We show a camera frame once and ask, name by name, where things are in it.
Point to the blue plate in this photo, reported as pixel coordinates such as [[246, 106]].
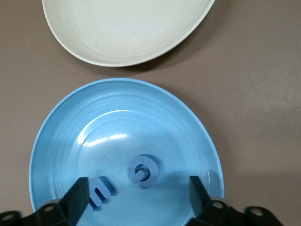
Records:
[[117, 117]]

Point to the brown table cover sheet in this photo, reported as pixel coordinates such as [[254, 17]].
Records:
[[258, 94]]

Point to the beige plate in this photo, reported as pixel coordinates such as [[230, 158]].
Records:
[[129, 28]]

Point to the blue foam capital G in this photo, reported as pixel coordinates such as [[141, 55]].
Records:
[[154, 169]]

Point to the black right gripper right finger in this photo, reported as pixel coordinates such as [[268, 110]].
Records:
[[216, 214]]

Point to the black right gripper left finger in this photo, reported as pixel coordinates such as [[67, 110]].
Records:
[[58, 214]]

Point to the blue foam letter E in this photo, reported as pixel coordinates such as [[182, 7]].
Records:
[[101, 191]]

